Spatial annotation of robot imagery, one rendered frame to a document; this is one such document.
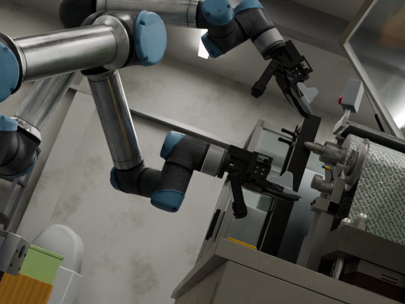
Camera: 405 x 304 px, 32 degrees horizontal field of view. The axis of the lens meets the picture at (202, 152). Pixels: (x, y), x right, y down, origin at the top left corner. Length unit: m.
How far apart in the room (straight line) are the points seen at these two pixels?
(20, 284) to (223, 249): 3.29
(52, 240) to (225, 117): 2.83
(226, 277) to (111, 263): 7.56
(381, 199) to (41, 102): 0.94
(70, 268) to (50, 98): 6.34
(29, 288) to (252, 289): 3.30
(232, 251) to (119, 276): 7.53
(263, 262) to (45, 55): 0.60
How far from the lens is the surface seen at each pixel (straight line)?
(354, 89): 2.51
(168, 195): 1.69
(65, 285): 8.18
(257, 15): 1.93
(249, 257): 1.46
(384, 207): 1.82
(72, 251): 8.25
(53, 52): 1.36
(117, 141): 1.72
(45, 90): 1.96
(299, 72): 1.91
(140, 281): 8.95
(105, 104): 1.68
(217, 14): 1.78
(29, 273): 4.69
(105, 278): 8.97
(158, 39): 1.54
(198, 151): 1.71
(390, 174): 1.84
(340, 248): 1.56
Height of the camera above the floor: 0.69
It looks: 14 degrees up
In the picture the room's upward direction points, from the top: 20 degrees clockwise
